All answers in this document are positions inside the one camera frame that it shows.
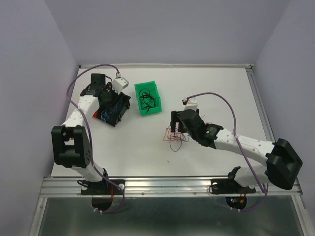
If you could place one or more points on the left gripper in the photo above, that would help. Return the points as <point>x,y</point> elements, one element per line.
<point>109,87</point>

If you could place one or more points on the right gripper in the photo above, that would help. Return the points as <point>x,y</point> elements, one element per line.
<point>174,118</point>

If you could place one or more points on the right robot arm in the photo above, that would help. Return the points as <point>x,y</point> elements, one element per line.
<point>278,162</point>

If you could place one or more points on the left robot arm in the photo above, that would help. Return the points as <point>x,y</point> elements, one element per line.
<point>72,141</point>

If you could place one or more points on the black plastic bin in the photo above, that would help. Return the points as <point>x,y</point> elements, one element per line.
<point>112,115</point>

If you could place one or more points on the red plastic bin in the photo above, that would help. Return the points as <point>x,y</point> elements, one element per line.
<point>101,108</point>

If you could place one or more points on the green plastic bin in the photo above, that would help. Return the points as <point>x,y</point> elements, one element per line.
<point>148,98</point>

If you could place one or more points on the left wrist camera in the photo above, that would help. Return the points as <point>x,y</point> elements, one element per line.
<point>119,84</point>

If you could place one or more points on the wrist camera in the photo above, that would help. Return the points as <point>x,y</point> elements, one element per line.
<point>190,104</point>
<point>119,84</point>

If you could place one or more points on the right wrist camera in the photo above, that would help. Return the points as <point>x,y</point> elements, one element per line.
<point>190,104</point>

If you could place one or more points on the aluminium back rail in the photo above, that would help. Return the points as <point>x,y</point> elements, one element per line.
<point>178,65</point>

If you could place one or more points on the aluminium rail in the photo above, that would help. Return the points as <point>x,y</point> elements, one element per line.
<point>135,187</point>
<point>261,108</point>
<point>178,65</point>

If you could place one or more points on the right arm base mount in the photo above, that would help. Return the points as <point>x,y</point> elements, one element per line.
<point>229,185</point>

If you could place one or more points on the aluminium right rail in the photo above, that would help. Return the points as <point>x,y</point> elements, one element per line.
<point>261,108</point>

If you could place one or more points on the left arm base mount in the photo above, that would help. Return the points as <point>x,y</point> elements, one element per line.
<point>97,188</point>

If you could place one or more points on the aluminium front rail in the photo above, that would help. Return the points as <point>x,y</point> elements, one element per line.
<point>135,187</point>

